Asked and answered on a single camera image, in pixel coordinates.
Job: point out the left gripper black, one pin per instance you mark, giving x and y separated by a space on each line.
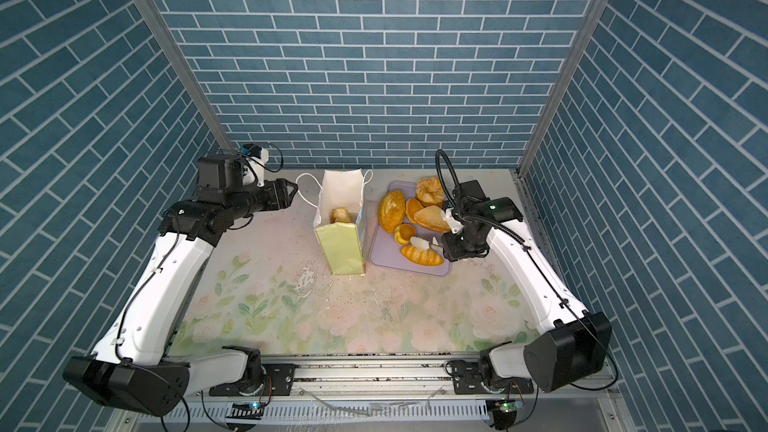
277 194

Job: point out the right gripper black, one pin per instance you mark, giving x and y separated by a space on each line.
451 250

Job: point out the triangular pastry bread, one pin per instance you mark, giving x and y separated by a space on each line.
431 218

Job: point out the metal tongs with white tips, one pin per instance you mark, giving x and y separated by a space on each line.
424 244

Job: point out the ridged golden loaf bread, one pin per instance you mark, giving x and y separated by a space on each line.
425 258

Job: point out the pretzel ring bread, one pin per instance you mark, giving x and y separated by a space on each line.
340 215

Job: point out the white and green paper bag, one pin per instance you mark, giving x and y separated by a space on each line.
341 243

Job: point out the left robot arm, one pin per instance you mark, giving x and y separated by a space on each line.
128 368

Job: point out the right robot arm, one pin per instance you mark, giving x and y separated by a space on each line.
573 342

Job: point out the sugar-topped knotted bread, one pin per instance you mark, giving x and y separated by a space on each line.
429 192

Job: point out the small yellow tart bread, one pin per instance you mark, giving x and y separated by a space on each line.
403 233

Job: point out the large oval brown bread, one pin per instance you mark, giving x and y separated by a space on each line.
391 210

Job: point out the small round orange bun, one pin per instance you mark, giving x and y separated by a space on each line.
413 206

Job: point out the lilac plastic tray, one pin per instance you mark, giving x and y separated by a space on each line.
385 251

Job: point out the floral table mat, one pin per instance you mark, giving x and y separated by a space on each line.
268 286

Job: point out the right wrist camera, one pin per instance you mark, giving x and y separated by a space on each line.
454 224

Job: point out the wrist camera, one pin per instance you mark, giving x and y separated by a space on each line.
454 224
255 158

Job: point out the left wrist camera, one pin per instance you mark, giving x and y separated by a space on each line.
255 158

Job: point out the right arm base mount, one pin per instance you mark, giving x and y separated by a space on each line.
476 377

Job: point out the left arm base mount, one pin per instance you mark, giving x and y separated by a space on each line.
257 379

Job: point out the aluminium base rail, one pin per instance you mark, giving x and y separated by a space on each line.
391 393

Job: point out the aluminium corner post left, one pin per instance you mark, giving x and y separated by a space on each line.
170 48

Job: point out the aluminium corner post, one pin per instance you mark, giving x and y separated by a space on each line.
576 51
170 48

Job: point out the aluminium corner post right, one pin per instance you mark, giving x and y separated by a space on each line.
576 51

